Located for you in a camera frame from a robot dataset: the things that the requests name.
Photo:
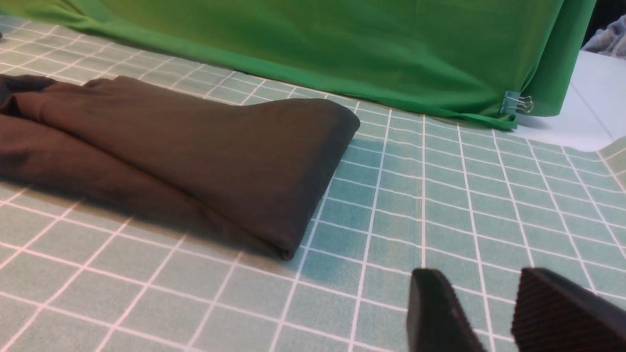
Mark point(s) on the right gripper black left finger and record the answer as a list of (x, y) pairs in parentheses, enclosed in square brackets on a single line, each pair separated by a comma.
[(436, 321)]

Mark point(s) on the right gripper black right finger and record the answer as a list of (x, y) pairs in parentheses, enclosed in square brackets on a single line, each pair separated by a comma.
[(554, 314)]

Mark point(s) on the dark gray long-sleeve shirt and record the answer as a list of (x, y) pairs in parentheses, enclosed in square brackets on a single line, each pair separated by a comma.
[(252, 175)]

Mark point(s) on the green grid cutting mat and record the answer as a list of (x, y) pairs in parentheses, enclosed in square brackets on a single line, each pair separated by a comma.
[(478, 205)]

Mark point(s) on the metal binder clip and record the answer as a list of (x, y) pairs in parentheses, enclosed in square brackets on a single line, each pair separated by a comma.
[(513, 102)]

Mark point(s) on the green backdrop cloth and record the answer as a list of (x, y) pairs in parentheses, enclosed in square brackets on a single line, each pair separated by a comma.
[(445, 58)]

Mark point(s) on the gray crumpled cloth in background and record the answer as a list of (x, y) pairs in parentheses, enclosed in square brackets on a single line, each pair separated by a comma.
[(610, 41)]

